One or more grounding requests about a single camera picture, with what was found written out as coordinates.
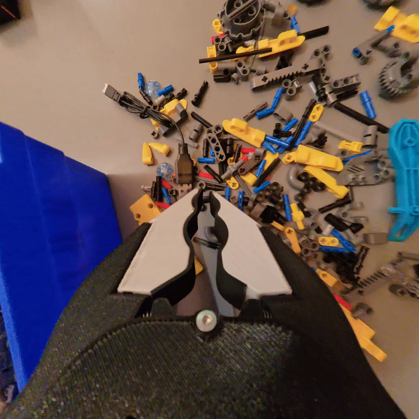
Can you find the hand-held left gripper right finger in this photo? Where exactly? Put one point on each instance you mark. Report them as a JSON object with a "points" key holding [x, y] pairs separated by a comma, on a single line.
{"points": [[252, 258]]}

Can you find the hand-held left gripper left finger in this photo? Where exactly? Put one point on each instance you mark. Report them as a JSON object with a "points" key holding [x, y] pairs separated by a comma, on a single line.
{"points": [[157, 258]]}

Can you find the small grey round connector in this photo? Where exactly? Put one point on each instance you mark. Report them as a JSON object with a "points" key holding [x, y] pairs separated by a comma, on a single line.
{"points": [[201, 186]]}

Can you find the flat yellow brick panel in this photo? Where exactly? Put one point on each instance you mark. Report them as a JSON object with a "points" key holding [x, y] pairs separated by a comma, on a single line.
{"points": [[144, 206]]}

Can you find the blue plastic bin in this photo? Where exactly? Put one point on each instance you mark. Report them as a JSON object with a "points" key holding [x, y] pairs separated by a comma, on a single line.
{"points": [[49, 229]]}

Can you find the pile of small brick parts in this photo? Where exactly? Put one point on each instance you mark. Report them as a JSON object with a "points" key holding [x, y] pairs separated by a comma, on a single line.
{"points": [[248, 131]]}

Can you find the yellow brick fairing panel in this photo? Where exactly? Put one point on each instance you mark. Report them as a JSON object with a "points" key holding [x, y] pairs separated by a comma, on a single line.
{"points": [[363, 334]]}

